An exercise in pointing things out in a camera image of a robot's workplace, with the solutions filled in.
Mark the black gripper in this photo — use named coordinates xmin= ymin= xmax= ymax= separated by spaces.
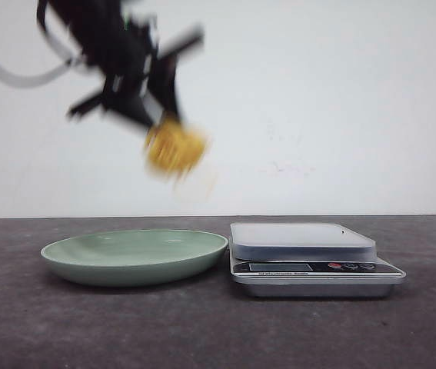
xmin=65 ymin=13 xmax=204 ymax=129

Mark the yellow vermicelli noodle bundle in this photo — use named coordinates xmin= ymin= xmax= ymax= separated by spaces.
xmin=142 ymin=117 xmax=218 ymax=201

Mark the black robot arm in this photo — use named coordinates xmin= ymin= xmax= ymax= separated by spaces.
xmin=36 ymin=1 xmax=204 ymax=128

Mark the light green round plate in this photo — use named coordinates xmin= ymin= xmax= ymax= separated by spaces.
xmin=40 ymin=229 xmax=228 ymax=288

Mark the silver digital kitchen scale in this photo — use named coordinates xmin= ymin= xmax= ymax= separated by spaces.
xmin=229 ymin=222 xmax=407 ymax=298

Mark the grey cable loop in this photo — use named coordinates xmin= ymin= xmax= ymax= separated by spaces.
xmin=0 ymin=0 xmax=84 ymax=89

